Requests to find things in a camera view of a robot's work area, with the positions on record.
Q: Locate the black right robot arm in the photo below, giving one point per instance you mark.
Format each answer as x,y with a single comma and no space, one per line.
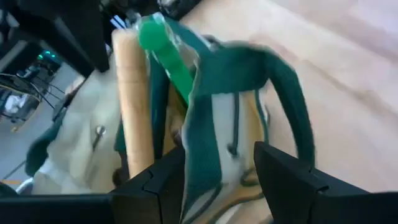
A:
77,31

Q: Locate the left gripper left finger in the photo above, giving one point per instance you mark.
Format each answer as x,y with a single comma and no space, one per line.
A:
149,199

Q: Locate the beige green gardening bag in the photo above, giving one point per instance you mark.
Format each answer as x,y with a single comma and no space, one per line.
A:
205,124

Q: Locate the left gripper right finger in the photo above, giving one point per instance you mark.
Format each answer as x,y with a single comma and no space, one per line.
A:
295,193

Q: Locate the green white spray bottle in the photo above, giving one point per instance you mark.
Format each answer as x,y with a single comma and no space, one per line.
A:
154,35

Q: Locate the black aluminium table frame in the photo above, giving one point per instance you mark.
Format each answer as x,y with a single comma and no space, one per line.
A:
63,104

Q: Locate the black perforated power box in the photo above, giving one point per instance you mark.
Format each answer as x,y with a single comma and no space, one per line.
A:
46,57

